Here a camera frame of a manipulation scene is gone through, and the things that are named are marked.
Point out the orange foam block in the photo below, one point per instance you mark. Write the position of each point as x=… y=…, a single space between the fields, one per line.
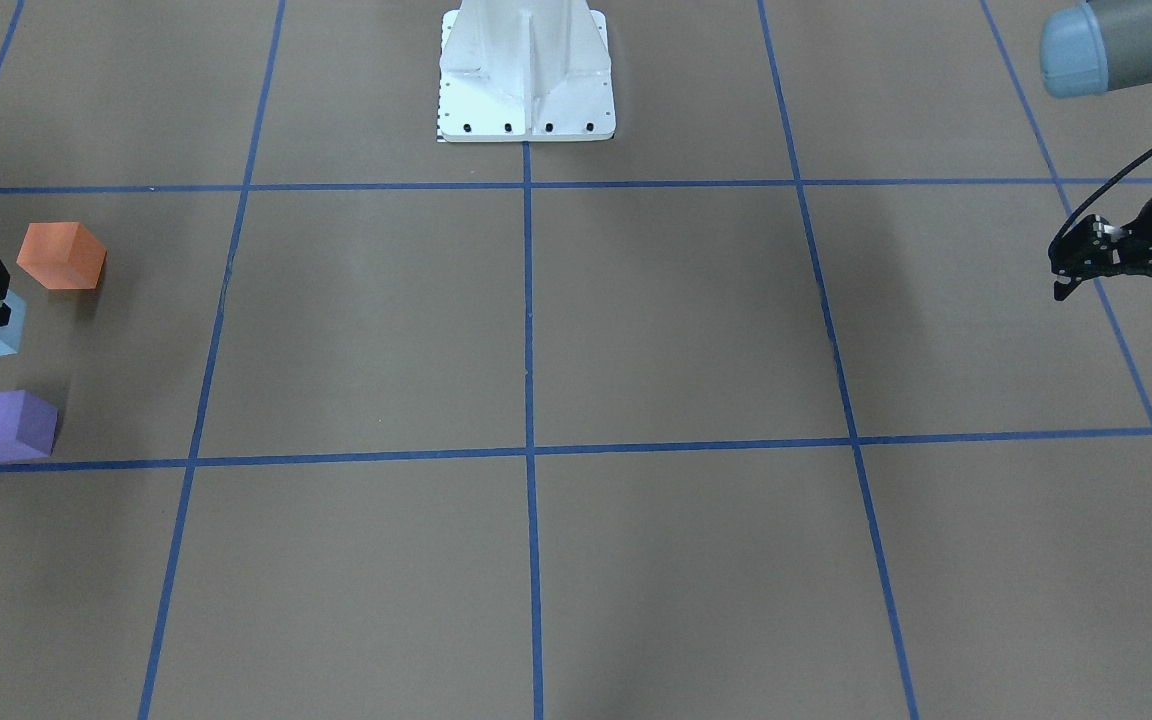
x=62 y=256

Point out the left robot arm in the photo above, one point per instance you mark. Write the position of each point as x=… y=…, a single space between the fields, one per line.
x=1089 y=49

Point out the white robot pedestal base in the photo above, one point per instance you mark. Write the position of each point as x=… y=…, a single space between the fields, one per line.
x=525 y=71

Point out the purple foam block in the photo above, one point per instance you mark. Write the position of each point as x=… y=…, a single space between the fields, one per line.
x=28 y=426

